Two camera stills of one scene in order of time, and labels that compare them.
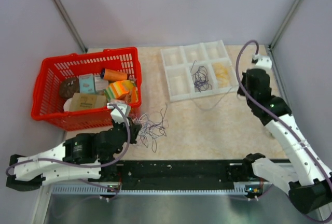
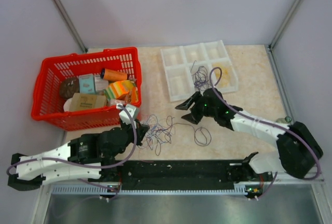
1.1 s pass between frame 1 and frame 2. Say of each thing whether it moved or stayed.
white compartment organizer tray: stayed
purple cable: stayed
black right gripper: moved
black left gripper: stayed
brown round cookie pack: stayed
